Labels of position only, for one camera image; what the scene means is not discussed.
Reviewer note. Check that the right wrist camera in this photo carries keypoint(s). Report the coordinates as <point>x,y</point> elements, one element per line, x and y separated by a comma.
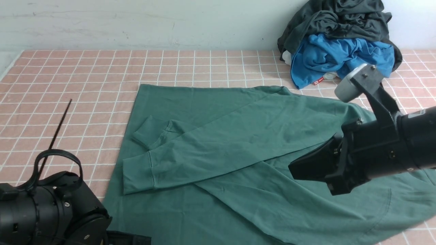
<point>367,80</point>

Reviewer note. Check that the pink checkered tablecloth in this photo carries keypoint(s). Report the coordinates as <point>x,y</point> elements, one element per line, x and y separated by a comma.
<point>102,84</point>

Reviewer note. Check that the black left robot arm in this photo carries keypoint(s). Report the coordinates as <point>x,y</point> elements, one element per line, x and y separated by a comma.
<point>62,211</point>

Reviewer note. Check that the dark grey garment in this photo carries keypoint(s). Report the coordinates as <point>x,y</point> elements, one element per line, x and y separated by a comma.
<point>339,19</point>

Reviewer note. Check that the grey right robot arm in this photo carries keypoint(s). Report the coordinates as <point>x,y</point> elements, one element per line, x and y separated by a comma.
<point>419,134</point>

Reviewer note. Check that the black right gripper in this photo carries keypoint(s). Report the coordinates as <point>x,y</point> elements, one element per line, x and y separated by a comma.
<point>360,154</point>

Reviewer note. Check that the green long-sleeve top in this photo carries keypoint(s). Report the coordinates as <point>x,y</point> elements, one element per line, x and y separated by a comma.
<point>209,166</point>

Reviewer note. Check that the blue garment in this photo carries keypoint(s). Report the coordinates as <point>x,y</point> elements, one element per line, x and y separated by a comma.
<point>318,55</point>

